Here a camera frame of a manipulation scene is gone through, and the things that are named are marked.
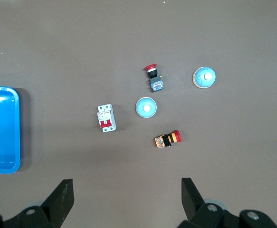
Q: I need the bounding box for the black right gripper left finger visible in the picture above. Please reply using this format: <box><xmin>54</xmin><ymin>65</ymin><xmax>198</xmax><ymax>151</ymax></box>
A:
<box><xmin>2</xmin><ymin>179</ymin><xmax>75</xmax><ymax>228</ymax></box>

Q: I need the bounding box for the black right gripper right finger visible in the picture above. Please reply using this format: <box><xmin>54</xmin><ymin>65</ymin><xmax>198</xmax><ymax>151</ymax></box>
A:
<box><xmin>177</xmin><ymin>177</ymin><xmax>277</xmax><ymax>228</ymax></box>

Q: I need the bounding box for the scratched blue call bell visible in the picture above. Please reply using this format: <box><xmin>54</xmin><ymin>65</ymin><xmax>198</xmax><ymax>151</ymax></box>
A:
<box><xmin>191</xmin><ymin>66</ymin><xmax>217</xmax><ymax>90</ymax></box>

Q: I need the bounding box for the blue plastic tray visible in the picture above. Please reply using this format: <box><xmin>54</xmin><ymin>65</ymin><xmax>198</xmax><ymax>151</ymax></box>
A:
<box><xmin>0</xmin><ymin>85</ymin><xmax>21</xmax><ymax>174</ymax></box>

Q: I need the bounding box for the red emergency button orange base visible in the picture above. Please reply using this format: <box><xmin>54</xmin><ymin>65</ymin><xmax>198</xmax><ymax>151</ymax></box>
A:
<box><xmin>154</xmin><ymin>130</ymin><xmax>182</xmax><ymax>149</ymax></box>

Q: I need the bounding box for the white red circuit breaker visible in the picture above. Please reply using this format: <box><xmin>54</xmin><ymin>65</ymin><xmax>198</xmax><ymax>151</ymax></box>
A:
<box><xmin>96</xmin><ymin>103</ymin><xmax>117</xmax><ymax>133</ymax></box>

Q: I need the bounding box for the red mushroom button blue base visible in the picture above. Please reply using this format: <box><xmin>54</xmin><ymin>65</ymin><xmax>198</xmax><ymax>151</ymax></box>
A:
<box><xmin>143</xmin><ymin>63</ymin><xmax>164</xmax><ymax>93</ymax></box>

